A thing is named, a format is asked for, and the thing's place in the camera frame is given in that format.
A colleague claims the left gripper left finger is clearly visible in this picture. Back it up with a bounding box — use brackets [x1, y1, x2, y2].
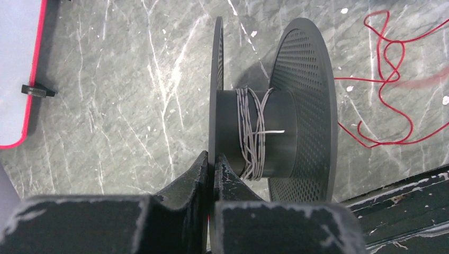
[1, 151, 208, 253]

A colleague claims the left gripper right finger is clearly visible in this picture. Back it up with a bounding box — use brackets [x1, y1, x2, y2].
[212, 155, 366, 253]

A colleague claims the grey cable spool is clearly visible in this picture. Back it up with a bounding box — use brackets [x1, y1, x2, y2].
[208, 17, 337, 253]

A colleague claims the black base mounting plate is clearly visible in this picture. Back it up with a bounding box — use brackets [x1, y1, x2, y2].
[344, 165, 448, 253]

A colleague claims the pink framed whiteboard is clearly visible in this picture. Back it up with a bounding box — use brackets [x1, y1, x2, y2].
[1, 1, 47, 149]

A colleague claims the grey wire on spool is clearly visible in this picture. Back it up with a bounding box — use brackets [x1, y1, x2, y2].
[234, 86, 286, 182]

